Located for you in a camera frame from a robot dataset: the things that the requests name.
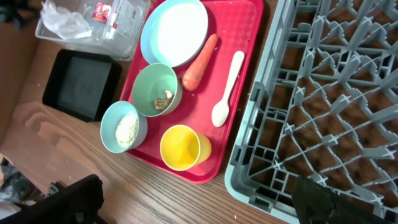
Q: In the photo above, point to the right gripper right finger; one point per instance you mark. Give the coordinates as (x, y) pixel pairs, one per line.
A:
(314, 203)

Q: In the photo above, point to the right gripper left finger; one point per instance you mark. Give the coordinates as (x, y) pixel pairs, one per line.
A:
(76, 203)

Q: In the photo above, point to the light blue bowl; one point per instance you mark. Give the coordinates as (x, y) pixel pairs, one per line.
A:
(111, 119)

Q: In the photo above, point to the yellow plastic cup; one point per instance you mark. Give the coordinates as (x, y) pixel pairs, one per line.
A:
(182, 148)

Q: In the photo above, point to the brown food scrap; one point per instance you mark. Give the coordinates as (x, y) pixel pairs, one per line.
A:
(163, 104)

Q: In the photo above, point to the mint green bowl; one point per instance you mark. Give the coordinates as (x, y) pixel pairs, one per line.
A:
(150, 84)

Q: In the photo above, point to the orange carrot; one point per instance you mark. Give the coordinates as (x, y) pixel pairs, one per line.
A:
(192, 77)

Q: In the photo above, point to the red snack wrapper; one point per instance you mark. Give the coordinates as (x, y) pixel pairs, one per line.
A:
(101, 12)

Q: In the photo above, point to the light blue plate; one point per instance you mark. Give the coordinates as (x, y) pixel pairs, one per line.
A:
(174, 32)

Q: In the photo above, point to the grey dishwasher rack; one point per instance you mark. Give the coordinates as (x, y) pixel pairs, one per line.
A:
(323, 105)

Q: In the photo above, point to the black plastic tray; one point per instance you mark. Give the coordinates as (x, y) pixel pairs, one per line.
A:
(82, 84)

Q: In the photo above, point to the white plastic spoon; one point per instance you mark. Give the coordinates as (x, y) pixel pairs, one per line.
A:
(220, 111)

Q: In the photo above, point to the red serving tray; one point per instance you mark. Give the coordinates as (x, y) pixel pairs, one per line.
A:
(236, 24)

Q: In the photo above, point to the clear plastic bin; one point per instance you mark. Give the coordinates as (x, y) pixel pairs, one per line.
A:
(117, 37)

